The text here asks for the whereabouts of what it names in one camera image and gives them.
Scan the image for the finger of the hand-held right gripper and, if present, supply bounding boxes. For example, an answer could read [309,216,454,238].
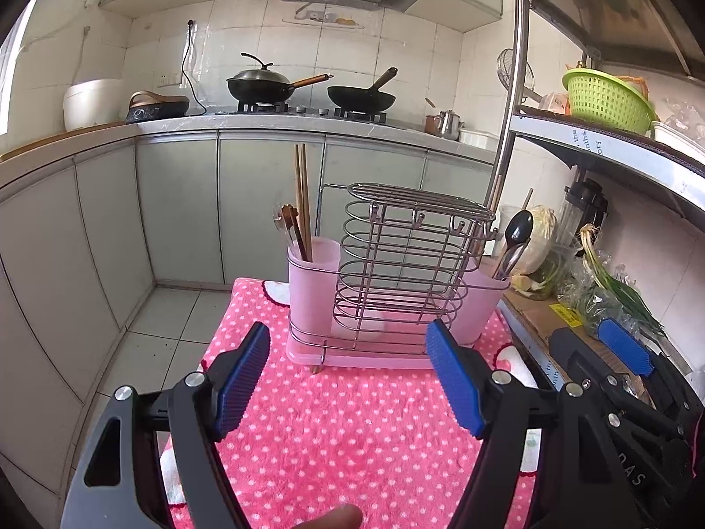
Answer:
[549,327,635,415]
[597,318,690,415]

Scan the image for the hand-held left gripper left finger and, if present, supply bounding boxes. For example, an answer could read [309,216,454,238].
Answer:
[60,320,272,529]

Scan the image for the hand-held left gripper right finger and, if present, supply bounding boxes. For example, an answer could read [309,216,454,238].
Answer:
[425,318,613,529]

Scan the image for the pink plastic utensil cup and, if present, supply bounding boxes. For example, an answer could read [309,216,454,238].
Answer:
[449,267,511,346]
[287,236,341,343]

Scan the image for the metal spoon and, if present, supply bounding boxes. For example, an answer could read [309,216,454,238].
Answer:
[494,242,525,282]

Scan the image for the black spoon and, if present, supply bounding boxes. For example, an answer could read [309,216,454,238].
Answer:
[498,209,534,279]

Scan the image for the clear plastic spoon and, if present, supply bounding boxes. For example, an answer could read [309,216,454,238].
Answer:
[273,206,293,257]

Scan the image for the gold flower spoon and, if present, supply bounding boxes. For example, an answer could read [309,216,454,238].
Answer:
[281,205,303,261]

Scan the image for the metal wire utensil rack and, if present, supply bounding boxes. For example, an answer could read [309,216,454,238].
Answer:
[289,182,511,371]

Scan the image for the person's left hand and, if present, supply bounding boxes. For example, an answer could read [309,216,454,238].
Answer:
[297,503,365,529]

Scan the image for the cardboard sheet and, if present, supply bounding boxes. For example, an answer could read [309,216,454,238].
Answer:
[498,285,696,378]

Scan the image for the green onions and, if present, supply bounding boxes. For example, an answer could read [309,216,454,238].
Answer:
[578,224,668,338]

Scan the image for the pink plastic drip tray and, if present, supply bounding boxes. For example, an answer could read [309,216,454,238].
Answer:
[285,335,486,371]

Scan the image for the bag of green vegetables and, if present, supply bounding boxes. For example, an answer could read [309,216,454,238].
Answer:
[511,261,575,302]

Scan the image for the pink polka-dot blanket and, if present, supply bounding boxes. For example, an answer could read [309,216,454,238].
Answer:
[160,277,543,529]

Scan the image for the napa cabbage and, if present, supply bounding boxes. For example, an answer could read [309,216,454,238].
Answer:
[512,205,559,277]

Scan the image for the blender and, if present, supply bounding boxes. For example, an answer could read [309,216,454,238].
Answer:
[559,178,609,250]

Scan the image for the grey kitchen base cabinets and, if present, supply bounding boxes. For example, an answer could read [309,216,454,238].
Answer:
[0,121,499,455]

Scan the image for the white plastic container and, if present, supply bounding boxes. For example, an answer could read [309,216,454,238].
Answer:
[650,119,705,157]

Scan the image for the white dish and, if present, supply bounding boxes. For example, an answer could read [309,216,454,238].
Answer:
[458,128,497,150]

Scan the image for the green plastic basket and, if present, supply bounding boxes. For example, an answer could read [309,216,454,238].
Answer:
[562,67,658,136]

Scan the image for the small metal kettle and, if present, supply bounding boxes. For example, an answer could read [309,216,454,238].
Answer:
[438,109,467,142]

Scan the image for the gas stove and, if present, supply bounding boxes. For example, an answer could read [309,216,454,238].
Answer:
[237,100,390,123]

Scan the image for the metal skimmer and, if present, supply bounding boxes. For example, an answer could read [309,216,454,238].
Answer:
[497,48,535,103]

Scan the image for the black induction cooker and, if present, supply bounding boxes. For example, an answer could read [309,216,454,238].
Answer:
[126,91,190,125]

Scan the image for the black wok with lid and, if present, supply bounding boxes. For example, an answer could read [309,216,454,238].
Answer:
[226,53,336,105]

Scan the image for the white rice cooker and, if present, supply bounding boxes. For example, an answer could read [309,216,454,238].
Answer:
[63,79,125,132]

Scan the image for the black wok with wooden handle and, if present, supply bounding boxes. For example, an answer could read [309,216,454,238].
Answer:
[327,67,399,113]

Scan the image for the black power cable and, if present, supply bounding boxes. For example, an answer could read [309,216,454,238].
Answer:
[181,19,208,117]

